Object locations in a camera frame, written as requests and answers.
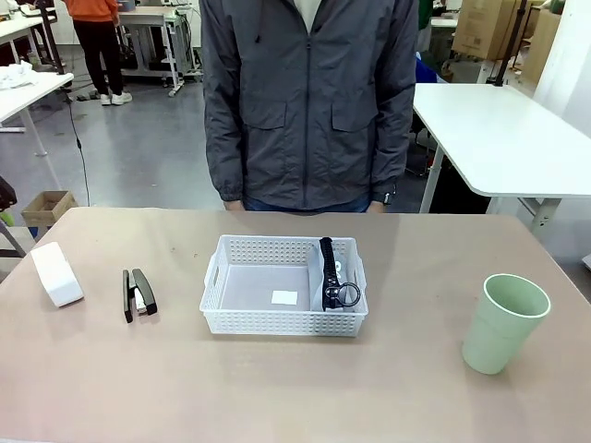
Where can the grey metal stand leg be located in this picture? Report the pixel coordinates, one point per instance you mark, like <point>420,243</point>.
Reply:
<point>11,240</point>

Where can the large brown cardboard box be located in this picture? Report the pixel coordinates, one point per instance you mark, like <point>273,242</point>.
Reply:
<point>485,27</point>

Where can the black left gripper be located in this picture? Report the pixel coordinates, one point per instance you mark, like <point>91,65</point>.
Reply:
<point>5,194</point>

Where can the pale green plastic cup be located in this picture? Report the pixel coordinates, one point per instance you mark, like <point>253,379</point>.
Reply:
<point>494,332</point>

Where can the person in orange top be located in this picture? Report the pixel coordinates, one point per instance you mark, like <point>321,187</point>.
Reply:
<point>99,41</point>

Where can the white desk with black legs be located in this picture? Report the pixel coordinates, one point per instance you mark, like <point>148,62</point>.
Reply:
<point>23,27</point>

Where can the person's right forearm grey sleeve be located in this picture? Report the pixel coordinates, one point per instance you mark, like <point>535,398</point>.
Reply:
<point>222,161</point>

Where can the black chair under table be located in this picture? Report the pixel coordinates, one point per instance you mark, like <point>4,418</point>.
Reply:
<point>422,147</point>

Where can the white rectangular label sticker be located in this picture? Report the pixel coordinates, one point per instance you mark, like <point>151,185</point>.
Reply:
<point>284,298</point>

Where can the person's left forearm grey sleeve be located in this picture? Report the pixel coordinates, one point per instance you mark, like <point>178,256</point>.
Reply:
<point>392,157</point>

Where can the white rectangular box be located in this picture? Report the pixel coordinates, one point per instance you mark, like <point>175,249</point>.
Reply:
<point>55,274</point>

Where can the tall brown cardboard box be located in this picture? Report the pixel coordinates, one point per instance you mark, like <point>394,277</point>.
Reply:
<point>542,41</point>

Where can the large white table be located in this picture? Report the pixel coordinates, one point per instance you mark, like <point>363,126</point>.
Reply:
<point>498,138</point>

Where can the crumpled white cloth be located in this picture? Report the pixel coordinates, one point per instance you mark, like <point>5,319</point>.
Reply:
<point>16,76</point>

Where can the white workbench desk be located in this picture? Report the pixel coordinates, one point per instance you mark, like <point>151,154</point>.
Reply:
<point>148,16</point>

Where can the black stapler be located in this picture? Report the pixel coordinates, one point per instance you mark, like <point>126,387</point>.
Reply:
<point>145,290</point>

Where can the person's right hand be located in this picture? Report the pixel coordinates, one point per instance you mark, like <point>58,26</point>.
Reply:
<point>233,206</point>

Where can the clear plastic bag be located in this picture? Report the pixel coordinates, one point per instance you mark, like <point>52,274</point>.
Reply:
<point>316,286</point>

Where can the person's left hand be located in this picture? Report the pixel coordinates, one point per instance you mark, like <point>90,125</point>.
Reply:
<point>377,208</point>

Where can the black scissors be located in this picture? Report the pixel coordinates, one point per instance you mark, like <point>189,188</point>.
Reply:
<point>329,267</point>

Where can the small open cardboard box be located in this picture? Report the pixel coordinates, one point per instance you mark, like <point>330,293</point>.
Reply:
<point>48,210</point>

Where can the black wrist watch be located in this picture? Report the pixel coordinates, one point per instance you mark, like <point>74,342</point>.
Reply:
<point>389,198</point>

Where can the white table with crumpled cloth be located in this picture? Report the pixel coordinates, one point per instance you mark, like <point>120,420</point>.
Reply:
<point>23,99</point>

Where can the black pole stand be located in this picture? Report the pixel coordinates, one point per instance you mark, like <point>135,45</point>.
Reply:
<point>508,46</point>

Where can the person in grey jacket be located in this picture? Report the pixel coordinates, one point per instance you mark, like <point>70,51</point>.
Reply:
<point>300,115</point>

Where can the white perforated plastic basket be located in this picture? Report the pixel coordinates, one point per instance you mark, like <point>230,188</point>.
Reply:
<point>258,323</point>

